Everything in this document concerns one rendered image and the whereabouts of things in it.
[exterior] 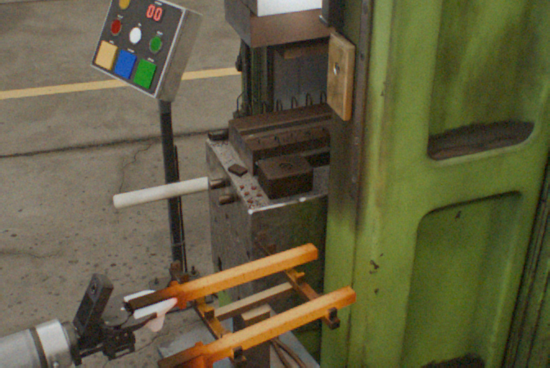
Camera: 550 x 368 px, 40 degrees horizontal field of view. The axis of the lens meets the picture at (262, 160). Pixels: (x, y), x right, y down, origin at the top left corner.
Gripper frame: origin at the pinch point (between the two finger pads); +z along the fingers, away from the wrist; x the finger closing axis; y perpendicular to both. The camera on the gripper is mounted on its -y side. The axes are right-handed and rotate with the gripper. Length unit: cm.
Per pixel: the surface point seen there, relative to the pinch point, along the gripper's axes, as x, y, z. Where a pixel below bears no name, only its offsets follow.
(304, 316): 13.3, 4.5, 22.7
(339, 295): 11.9, 4.2, 31.6
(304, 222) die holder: -24, 15, 46
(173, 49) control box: -88, -9, 40
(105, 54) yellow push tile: -113, -1, 26
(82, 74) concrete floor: -320, 102, 71
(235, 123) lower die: -57, 2, 44
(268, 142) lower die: -42, 0, 45
